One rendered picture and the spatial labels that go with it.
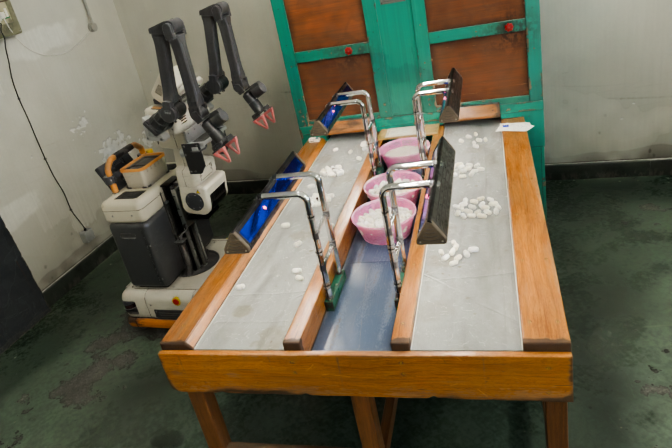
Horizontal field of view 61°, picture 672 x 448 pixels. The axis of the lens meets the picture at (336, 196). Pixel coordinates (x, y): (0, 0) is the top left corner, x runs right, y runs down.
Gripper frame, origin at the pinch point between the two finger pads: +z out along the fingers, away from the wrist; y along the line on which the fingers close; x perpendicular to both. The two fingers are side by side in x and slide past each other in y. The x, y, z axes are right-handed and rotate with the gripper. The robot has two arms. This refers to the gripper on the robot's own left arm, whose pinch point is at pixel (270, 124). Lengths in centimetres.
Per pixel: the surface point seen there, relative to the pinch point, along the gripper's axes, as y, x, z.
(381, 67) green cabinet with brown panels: 42, -52, 12
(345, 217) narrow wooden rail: -61, -38, 46
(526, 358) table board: -136, -101, 81
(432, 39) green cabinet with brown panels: 45, -83, 15
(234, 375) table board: -142, -20, 49
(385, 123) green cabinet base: 42, -35, 39
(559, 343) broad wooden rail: -133, -109, 82
